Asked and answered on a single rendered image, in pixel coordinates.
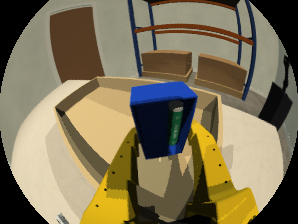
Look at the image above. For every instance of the green aaa battery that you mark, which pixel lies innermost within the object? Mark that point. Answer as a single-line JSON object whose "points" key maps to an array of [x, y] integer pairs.
{"points": [[175, 113]]}

